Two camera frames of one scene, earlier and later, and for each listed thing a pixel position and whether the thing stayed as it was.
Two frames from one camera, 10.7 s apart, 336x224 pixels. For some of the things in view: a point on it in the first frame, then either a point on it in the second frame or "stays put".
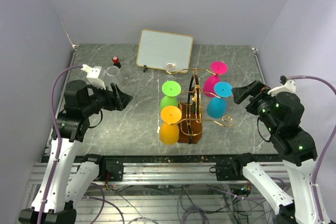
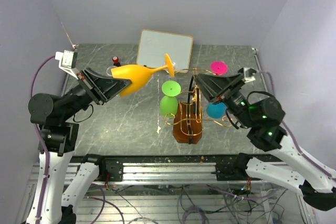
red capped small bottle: x=115 y=61 stays put
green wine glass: x=170 y=89 stays put
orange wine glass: x=169 y=130 → x=138 y=75
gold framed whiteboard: x=155 y=48 stays put
